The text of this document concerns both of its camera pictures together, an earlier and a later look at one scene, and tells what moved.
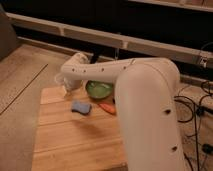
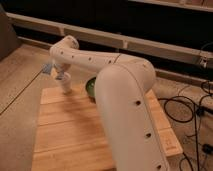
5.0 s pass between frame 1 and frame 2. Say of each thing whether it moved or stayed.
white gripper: moved
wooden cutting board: stayed
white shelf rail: stayed
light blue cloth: moved
